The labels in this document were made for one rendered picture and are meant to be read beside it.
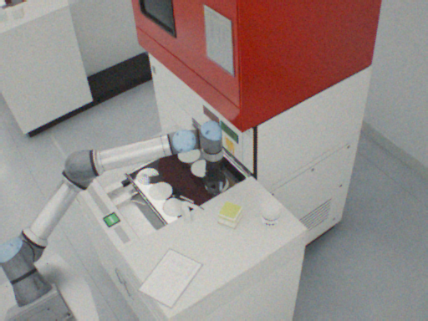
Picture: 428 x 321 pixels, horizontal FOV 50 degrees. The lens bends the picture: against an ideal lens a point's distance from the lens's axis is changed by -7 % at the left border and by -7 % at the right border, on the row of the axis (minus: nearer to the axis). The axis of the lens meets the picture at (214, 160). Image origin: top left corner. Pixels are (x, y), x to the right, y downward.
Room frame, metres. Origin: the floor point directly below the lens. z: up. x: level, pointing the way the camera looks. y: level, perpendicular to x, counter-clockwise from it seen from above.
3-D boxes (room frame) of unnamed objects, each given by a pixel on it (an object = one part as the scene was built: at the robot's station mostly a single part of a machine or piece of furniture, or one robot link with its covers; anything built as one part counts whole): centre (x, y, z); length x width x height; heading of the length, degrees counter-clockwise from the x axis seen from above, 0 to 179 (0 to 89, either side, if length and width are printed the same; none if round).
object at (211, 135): (1.33, 0.00, 1.21); 0.09 x 0.08 x 0.11; 93
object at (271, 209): (1.11, -0.20, 1.01); 0.07 x 0.07 x 0.10
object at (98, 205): (1.28, 0.49, 0.89); 0.55 x 0.09 x 0.14; 32
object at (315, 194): (1.88, -0.23, 0.41); 0.82 x 0.71 x 0.82; 32
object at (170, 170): (1.42, 0.14, 0.90); 0.34 x 0.34 x 0.01; 32
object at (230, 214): (1.13, -0.04, 1.00); 0.07 x 0.07 x 0.07; 59
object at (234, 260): (1.04, 0.02, 0.89); 0.62 x 0.35 x 0.14; 122
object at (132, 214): (1.26, 0.36, 0.87); 0.36 x 0.08 x 0.03; 32
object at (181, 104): (1.70, 0.06, 1.02); 0.82 x 0.03 x 0.40; 32
